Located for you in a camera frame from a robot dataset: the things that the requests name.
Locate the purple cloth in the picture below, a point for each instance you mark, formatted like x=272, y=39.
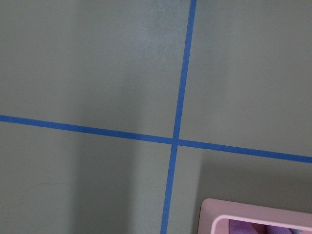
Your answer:
x=243, y=227

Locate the pink plastic tray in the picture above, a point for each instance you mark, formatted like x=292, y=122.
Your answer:
x=215, y=215

